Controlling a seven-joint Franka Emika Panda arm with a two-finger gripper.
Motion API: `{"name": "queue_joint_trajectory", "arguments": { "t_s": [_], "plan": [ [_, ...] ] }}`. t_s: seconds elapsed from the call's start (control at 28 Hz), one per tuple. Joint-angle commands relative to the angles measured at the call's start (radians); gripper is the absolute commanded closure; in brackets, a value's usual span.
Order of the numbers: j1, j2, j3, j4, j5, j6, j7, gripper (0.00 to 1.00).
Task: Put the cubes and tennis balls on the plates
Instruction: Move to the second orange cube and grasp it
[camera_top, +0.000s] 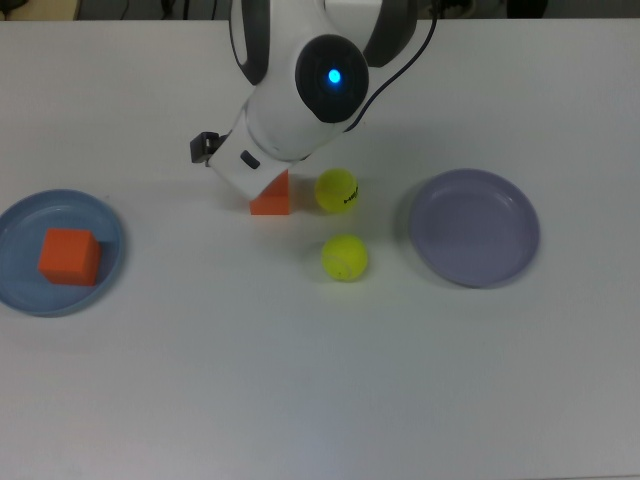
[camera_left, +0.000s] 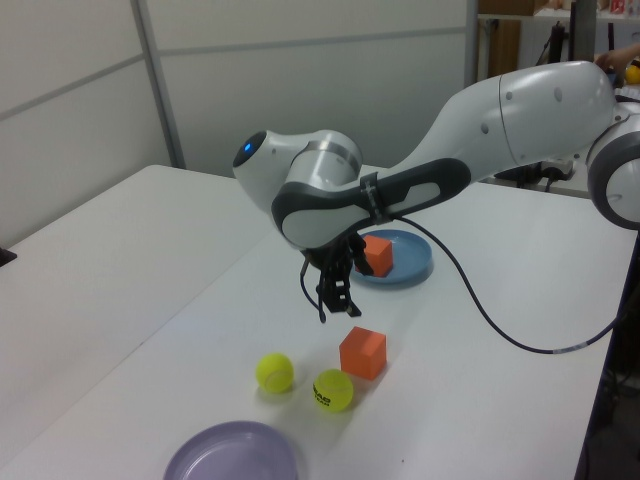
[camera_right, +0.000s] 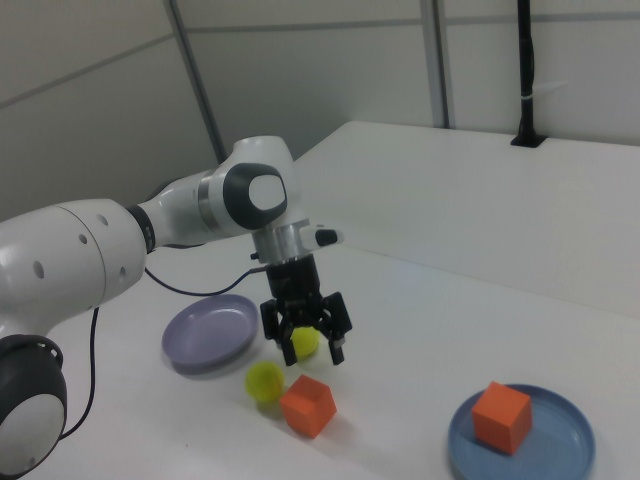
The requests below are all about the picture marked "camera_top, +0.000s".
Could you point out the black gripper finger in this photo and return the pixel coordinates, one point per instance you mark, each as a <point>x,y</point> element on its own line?
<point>204,146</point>

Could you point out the orange foam cube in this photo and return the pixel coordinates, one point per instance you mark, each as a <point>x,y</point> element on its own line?
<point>67,255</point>
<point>274,204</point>

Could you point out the yellow tennis ball black print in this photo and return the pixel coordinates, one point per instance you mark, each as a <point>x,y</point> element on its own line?
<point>336,192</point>

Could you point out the plain yellow tennis ball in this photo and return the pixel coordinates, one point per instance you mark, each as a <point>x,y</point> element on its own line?
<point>345,257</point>

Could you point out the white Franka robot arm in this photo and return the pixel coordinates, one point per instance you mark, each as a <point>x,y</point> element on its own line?
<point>280,115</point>

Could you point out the blue plastic plate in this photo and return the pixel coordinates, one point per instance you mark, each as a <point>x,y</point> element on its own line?
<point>30,295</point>

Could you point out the purple plastic plate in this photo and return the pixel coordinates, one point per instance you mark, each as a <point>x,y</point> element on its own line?
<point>475,230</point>

